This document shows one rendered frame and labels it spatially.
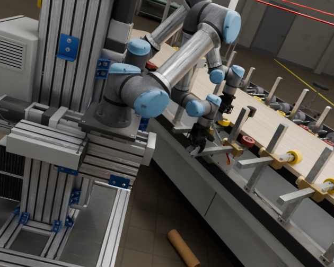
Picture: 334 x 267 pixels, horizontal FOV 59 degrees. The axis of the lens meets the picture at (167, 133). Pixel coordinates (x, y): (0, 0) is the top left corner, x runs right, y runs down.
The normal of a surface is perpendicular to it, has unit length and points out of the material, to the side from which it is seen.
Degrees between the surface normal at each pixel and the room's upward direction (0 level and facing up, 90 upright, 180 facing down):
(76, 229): 0
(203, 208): 90
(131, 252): 0
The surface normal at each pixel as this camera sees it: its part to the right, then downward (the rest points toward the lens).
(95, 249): 0.30, -0.84
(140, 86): -0.28, -0.49
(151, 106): 0.58, 0.60
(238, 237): -0.79, 0.04
